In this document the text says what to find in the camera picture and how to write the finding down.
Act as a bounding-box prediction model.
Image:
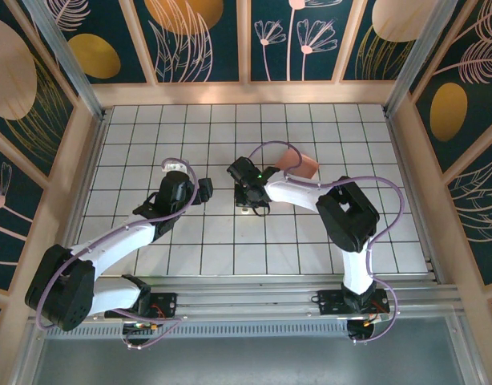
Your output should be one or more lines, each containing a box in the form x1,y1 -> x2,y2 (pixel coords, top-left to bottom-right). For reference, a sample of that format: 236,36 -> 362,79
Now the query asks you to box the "pink plastic tray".
274,151 -> 321,180

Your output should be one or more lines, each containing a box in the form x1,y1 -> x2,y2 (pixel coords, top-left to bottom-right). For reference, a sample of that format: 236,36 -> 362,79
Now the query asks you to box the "black electronics board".
121,320 -> 163,336

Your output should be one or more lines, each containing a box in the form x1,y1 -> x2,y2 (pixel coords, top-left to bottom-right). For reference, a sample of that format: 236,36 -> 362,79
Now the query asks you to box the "aluminium mounting rail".
27,272 -> 466,322

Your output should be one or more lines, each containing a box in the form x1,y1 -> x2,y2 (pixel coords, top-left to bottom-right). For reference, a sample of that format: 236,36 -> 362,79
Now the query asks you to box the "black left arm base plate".
139,291 -> 179,320

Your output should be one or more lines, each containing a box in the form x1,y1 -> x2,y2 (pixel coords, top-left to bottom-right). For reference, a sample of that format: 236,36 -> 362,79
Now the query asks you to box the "grey slotted cable duct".
45,322 -> 458,340

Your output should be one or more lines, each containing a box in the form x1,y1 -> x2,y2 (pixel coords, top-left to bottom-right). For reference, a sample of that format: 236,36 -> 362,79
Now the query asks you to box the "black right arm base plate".
312,289 -> 391,318

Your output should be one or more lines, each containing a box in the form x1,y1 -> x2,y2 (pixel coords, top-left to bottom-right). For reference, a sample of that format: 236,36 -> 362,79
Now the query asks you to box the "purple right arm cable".
248,140 -> 405,345

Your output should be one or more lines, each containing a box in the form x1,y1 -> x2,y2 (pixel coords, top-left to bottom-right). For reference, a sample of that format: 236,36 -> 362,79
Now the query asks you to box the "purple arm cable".
248,140 -> 405,345
34,157 -> 201,351

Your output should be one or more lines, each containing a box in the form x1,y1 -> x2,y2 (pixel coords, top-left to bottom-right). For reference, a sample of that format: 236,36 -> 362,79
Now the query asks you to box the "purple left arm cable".
34,157 -> 201,351

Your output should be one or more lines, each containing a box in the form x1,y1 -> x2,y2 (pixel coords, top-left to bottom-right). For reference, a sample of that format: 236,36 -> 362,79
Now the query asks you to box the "aluminium frame post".
384,0 -> 459,118
21,0 -> 107,120

